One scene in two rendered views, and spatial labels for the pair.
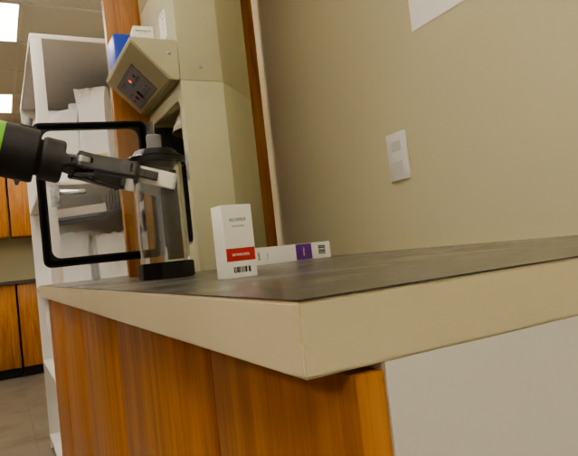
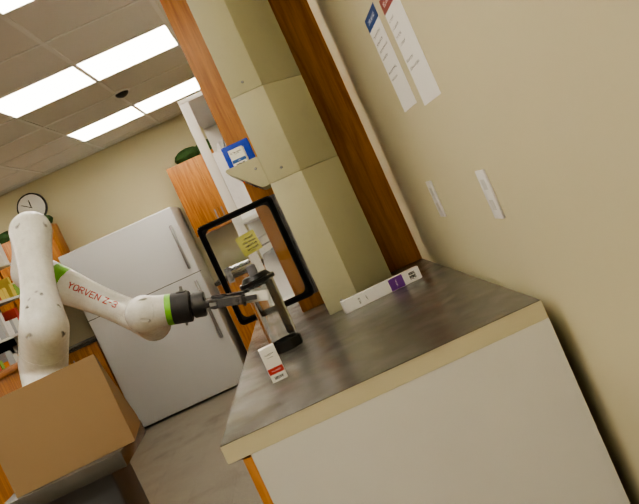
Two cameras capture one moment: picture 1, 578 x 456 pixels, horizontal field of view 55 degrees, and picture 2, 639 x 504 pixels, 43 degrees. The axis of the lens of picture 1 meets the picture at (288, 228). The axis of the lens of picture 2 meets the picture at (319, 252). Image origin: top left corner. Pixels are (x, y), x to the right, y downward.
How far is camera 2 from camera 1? 1.44 m
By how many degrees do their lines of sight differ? 28
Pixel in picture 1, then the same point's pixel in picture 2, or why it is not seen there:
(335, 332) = (233, 451)
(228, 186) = (331, 247)
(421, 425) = (267, 467)
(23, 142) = (180, 306)
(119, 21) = (226, 118)
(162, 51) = (250, 169)
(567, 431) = (328, 457)
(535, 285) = (302, 416)
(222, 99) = (305, 184)
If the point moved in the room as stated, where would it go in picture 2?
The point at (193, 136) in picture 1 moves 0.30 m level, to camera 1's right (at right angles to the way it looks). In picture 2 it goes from (292, 221) to (371, 186)
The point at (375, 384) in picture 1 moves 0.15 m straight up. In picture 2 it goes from (250, 460) to (218, 392)
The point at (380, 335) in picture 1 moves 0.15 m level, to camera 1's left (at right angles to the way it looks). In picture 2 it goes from (247, 448) to (190, 465)
